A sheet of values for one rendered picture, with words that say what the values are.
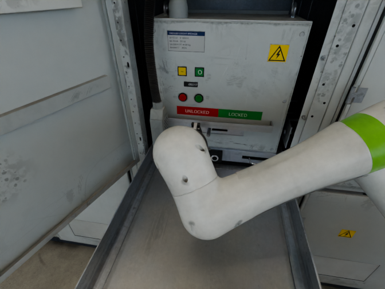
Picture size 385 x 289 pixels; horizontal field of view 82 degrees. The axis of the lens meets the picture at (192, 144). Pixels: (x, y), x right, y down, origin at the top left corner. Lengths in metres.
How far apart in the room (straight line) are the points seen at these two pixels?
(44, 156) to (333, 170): 0.70
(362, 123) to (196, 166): 0.31
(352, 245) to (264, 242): 0.70
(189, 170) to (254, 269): 0.40
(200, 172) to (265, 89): 0.49
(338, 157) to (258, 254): 0.39
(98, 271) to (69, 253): 1.15
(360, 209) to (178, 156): 0.93
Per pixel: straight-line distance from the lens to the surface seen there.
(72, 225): 1.64
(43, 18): 0.70
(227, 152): 0.93
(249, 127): 0.83
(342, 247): 1.40
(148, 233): 0.76
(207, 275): 0.69
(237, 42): 0.77
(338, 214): 1.18
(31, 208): 0.80
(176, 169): 0.40
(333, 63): 0.79
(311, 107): 0.83
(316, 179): 0.46
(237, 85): 0.80
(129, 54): 0.80
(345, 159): 0.48
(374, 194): 0.72
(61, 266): 1.84
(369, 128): 0.51
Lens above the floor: 1.48
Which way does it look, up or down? 36 degrees down
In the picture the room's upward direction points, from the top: straight up
